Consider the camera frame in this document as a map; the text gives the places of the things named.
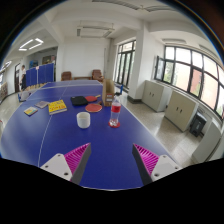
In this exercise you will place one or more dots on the ceiling lights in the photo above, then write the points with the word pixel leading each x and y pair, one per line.
pixel 31 43

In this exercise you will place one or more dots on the black paddle case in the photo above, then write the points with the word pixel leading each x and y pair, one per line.
pixel 79 100

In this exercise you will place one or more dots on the blue partition boards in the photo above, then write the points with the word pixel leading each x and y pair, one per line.
pixel 41 74

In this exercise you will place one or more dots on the yellow book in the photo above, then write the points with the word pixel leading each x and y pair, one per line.
pixel 57 107

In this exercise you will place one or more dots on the dark door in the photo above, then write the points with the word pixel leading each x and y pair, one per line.
pixel 17 77

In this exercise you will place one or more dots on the white cup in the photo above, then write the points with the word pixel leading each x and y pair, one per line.
pixel 83 120

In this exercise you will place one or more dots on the black-framed glass door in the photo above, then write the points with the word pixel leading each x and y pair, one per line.
pixel 125 63

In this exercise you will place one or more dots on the small colourful book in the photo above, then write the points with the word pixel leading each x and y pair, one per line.
pixel 30 111

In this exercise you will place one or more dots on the black-framed wide window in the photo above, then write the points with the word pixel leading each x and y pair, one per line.
pixel 193 75

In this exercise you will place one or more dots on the grey-brown thin book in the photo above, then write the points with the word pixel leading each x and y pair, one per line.
pixel 42 104

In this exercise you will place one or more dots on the person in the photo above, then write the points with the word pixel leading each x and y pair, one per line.
pixel 23 76

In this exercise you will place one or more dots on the framed wall picture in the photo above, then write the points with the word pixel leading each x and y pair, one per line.
pixel 48 59

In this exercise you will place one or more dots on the black bin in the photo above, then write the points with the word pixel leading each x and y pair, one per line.
pixel 197 124

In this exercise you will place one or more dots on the brown armchair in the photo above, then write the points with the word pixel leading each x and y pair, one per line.
pixel 66 76
pixel 97 75

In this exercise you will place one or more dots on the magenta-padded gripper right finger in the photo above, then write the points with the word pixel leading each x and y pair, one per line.
pixel 161 166

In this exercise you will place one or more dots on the clear red-labelled drink bottle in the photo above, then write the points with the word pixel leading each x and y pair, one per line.
pixel 115 110

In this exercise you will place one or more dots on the red table tennis paddle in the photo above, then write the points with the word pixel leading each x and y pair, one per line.
pixel 93 108
pixel 91 98

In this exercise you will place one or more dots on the brown cardboard box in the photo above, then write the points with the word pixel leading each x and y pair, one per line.
pixel 108 91

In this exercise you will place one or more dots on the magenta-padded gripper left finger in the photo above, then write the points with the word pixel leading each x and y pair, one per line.
pixel 60 165

